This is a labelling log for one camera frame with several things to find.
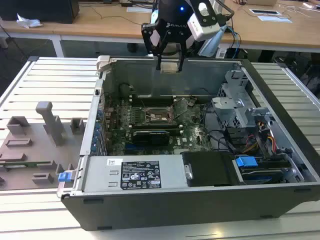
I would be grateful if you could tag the pale blue teach pendant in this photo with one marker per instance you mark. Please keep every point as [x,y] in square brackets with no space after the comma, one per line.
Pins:
[211,46]

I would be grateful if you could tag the green RAM stick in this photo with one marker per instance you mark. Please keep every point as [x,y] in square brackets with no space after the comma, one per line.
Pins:
[27,164]

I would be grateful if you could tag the crumpled white paper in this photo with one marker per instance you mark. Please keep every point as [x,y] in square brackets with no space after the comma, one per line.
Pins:
[28,21]

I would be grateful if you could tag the black computer box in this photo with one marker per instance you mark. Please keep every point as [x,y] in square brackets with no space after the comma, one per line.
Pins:
[37,11]

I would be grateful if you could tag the green motherboard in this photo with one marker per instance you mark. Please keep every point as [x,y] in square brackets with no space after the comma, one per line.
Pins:
[190,140]

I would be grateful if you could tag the wooden desk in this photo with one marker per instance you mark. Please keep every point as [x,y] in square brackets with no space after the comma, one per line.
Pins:
[105,25]

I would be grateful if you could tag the round coin battery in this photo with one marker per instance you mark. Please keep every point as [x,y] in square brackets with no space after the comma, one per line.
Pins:
[191,102]

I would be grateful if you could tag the black graphics card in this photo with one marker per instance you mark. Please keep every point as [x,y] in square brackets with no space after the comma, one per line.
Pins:
[150,137]

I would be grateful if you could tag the black RAM slot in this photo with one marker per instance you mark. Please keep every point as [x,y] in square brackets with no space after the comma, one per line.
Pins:
[155,125]
[152,105]
[155,128]
[152,100]
[152,97]

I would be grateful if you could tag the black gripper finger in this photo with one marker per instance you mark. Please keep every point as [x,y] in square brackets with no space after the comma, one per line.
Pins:
[181,50]
[146,37]

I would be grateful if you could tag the black plastic shroud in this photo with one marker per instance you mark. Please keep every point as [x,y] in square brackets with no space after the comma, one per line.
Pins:
[210,170]

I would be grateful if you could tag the blue plastic latch tab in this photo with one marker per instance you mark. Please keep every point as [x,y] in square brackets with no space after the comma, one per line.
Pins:
[64,177]

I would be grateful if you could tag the black open PC case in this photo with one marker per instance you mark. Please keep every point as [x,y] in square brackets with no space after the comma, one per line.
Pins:
[162,212]

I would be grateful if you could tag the beige laptop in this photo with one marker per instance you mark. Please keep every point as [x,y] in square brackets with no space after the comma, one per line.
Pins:
[262,2]

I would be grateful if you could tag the brown-grey parts rack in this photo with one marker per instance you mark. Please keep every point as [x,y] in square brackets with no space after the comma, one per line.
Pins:
[30,150]

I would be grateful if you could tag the white-framed tablet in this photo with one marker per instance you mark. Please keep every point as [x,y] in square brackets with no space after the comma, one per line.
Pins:
[265,11]

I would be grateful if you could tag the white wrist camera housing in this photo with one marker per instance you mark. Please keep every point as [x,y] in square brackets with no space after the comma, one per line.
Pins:
[200,27]

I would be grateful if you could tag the blue disk carrier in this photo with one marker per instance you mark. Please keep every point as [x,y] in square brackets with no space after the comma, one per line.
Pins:
[246,163]

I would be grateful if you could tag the grey power supply with label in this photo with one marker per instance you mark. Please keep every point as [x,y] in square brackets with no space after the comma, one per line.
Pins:
[100,172]

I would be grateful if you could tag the grey metal drive cage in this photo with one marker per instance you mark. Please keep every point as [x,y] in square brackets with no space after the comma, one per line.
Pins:
[225,110]

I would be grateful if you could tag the thin metal locking lever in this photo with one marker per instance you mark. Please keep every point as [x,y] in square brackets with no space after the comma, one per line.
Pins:
[143,104]
[180,114]

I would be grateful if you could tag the white paper sheet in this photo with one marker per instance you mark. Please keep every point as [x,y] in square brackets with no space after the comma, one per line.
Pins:
[275,19]
[140,9]

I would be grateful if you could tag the silver CPU plate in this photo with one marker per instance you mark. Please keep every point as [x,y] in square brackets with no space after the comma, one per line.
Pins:
[170,67]

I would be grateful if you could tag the CPU socket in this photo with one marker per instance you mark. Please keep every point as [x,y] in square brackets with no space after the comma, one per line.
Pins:
[162,112]

